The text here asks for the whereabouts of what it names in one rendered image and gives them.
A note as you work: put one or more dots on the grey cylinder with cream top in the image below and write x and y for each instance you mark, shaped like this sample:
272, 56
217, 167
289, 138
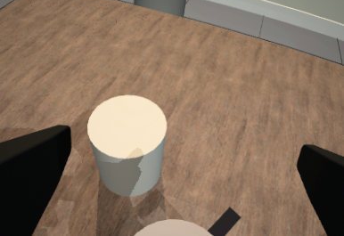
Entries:
128, 133

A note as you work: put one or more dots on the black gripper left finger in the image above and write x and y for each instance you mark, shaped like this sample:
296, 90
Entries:
30, 170

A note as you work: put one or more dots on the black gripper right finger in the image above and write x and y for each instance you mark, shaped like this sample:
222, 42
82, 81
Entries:
322, 174

